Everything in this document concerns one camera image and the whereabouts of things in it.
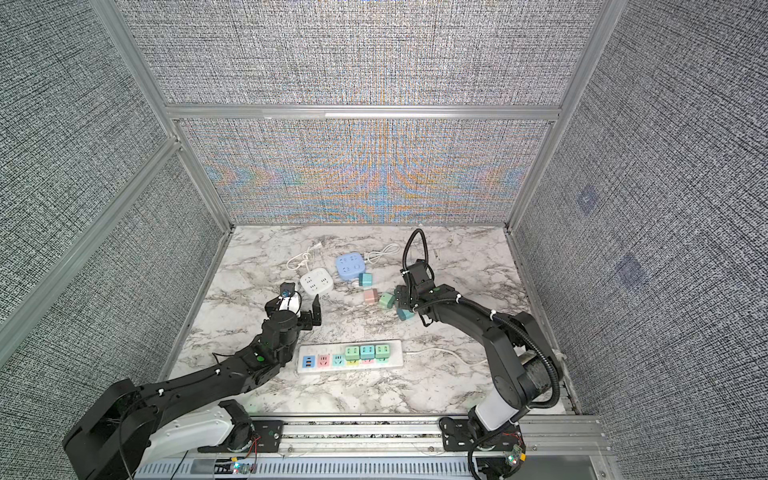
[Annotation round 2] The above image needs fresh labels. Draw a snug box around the teal adapter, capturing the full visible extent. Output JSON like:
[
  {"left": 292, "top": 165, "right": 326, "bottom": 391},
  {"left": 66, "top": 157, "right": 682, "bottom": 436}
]
[
  {"left": 358, "top": 272, "right": 373, "bottom": 288},
  {"left": 359, "top": 345, "right": 376, "bottom": 360},
  {"left": 397, "top": 308, "right": 415, "bottom": 321}
]

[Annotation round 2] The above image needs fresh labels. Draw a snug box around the long white power strip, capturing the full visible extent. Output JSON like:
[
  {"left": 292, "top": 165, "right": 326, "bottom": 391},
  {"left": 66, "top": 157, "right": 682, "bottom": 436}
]
[{"left": 297, "top": 340, "right": 404, "bottom": 375}]

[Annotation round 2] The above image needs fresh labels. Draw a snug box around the green adapter lowest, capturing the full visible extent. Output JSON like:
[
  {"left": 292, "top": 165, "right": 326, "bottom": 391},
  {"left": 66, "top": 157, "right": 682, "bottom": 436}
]
[{"left": 374, "top": 343, "right": 391, "bottom": 360}]

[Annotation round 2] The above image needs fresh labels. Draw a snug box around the green adapter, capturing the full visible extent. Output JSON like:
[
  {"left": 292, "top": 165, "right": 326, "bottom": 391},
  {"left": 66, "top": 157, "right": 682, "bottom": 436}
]
[
  {"left": 344, "top": 346, "right": 360, "bottom": 362},
  {"left": 378, "top": 292, "right": 397, "bottom": 309}
]

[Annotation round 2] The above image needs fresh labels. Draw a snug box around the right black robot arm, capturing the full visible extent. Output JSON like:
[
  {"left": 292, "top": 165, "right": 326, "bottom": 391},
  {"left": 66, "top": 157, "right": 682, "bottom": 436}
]
[{"left": 395, "top": 259, "right": 563, "bottom": 479}]

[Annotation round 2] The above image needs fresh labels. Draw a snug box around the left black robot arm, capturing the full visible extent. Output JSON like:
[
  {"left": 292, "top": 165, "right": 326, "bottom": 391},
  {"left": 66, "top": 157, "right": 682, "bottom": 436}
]
[{"left": 62, "top": 291, "right": 322, "bottom": 479}]

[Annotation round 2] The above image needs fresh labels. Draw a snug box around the pink plug adapter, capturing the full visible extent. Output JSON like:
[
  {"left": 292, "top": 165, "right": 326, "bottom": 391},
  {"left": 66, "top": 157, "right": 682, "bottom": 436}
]
[{"left": 363, "top": 288, "right": 379, "bottom": 305}]

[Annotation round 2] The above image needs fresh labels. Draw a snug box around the white square power strip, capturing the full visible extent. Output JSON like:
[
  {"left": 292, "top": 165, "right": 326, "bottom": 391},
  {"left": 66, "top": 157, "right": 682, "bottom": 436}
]
[{"left": 300, "top": 267, "right": 334, "bottom": 298}]

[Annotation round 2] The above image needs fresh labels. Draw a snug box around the green adapter beside pink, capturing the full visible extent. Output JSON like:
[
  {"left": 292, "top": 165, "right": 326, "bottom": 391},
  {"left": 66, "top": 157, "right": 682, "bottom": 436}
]
[{"left": 378, "top": 292, "right": 397, "bottom": 309}]

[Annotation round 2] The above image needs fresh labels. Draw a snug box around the blue square power strip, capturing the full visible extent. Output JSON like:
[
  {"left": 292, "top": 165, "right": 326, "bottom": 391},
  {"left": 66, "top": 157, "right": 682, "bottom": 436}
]
[{"left": 335, "top": 252, "right": 367, "bottom": 282}]

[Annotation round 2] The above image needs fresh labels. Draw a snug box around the white cable of blue strip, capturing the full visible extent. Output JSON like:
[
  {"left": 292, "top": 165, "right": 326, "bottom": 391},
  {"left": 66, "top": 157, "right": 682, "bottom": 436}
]
[{"left": 363, "top": 242, "right": 402, "bottom": 266}]

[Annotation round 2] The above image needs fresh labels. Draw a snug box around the white power strip cable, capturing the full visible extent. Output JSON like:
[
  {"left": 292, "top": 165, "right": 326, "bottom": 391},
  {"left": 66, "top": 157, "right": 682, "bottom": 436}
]
[{"left": 401, "top": 347, "right": 499, "bottom": 376}]

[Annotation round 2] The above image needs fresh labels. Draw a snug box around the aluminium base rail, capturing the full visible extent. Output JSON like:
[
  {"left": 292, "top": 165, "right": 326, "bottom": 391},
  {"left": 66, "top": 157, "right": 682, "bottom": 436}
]
[{"left": 133, "top": 414, "right": 622, "bottom": 479}]

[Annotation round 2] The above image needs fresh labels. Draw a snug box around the aluminium enclosure frame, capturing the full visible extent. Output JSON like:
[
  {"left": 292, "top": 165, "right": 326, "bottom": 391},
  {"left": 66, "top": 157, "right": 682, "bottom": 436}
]
[{"left": 0, "top": 0, "right": 768, "bottom": 367}]

